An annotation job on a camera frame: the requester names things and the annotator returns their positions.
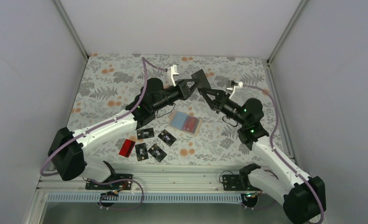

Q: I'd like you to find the red card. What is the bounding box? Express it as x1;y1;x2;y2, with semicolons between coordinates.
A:
182;116;199;133
118;139;136;158

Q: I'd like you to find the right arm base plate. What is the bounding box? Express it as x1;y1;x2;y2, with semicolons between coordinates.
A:
222;175;259;191

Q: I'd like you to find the black card small top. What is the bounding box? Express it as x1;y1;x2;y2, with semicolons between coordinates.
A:
158;129;177;147

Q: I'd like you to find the aluminium rail frame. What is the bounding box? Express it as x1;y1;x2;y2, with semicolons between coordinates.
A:
36;163;244;193

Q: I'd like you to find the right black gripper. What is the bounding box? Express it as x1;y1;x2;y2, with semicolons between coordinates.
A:
201;87;247;126

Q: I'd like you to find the black VIP card top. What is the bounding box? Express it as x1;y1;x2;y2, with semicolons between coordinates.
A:
136;128;154;140

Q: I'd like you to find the black card bottom centre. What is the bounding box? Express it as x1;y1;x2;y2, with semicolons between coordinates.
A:
148;144;167;162

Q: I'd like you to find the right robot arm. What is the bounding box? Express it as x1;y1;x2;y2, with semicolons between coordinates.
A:
199;88;326;224

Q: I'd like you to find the plain black card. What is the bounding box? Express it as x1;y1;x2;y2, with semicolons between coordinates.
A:
191;69;211;89

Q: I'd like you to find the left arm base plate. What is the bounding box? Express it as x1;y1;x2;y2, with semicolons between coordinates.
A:
85;174;133;190

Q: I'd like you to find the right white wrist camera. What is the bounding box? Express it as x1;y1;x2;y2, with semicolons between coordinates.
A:
226;80;243;99

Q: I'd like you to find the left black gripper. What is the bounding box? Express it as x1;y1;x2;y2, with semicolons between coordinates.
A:
152;78;200;112

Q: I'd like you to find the floral table mat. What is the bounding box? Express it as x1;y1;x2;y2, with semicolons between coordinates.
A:
67;54;276;166

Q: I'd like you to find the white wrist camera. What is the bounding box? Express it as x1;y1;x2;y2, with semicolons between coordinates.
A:
226;80;243;99
167;64;179;87

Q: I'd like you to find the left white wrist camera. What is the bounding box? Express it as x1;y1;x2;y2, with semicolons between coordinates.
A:
167;64;179;87

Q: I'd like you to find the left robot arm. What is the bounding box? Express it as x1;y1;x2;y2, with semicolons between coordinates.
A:
48;78;200;189

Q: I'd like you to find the grey cable duct strip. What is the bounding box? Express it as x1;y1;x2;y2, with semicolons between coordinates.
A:
46;192;242;204

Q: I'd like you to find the black VIP card lower-left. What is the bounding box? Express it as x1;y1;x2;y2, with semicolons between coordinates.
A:
135;143;149;161

